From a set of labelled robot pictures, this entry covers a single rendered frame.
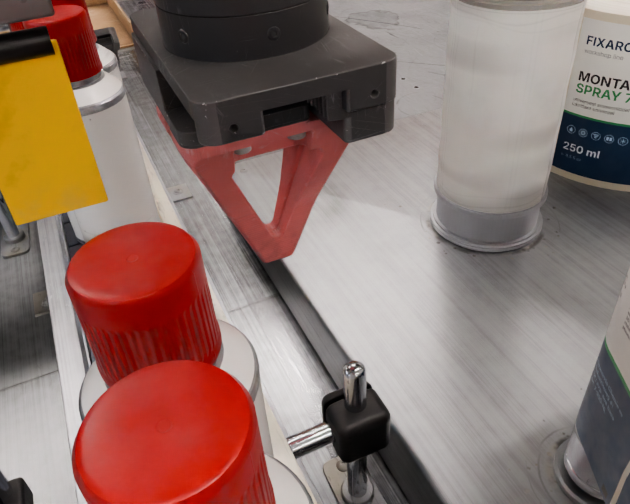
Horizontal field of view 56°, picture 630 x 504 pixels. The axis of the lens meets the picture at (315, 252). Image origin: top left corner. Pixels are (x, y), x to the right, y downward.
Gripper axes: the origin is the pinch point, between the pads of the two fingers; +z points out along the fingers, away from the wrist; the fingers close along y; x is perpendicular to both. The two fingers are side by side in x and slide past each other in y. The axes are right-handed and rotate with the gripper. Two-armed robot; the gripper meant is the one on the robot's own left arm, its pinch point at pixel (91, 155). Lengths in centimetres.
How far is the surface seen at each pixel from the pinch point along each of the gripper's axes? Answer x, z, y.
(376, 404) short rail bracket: -25.5, 21.2, 8.9
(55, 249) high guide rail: -15.3, 8.0, -4.0
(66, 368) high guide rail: -23.4, 14.2, -4.6
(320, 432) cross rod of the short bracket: -24.6, 21.7, 5.8
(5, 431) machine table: -7.3, 18.5, -11.6
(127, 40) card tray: 55, -29, 13
